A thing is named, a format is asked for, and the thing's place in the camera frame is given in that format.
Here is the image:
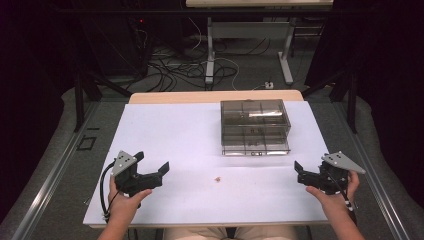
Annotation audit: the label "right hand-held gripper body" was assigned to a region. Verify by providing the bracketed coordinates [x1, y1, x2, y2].
[297, 151, 367, 196]

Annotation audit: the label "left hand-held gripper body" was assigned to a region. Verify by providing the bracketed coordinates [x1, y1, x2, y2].
[111, 150, 164, 198]

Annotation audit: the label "person's right hand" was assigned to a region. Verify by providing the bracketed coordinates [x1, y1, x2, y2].
[305, 169, 361, 218]

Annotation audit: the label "person's left hand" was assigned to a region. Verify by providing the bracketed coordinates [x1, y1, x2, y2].
[107, 174, 153, 228]

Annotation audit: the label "white table board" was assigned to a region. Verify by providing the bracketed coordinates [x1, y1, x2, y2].
[82, 100, 330, 228]

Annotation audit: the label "transparent grey drawer box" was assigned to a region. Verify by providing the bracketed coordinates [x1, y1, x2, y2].
[219, 98, 292, 157]

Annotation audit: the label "black metal stand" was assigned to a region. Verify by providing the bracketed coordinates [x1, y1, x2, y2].
[73, 66, 134, 133]
[301, 68, 358, 135]

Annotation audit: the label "light wooden table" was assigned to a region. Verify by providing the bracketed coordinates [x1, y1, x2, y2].
[128, 89, 305, 105]

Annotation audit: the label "person's legs in beige trousers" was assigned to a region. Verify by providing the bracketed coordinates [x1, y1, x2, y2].
[162, 226, 298, 240]

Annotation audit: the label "black computer tower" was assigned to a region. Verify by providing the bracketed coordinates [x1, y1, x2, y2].
[79, 13, 151, 77]

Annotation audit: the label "black white-striped right gripper cable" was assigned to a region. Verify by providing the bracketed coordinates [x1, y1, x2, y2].
[328, 173, 358, 225]

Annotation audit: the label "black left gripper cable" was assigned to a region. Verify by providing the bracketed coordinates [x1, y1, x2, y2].
[99, 161, 116, 224]

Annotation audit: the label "silver floor rail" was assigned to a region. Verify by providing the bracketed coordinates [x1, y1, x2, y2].
[333, 101, 412, 240]
[9, 101, 103, 240]

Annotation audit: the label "tangle of floor cables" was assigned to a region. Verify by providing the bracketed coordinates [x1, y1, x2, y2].
[133, 16, 278, 93]

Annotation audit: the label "white metal desk frame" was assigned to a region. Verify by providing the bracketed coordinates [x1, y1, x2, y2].
[185, 0, 335, 86]

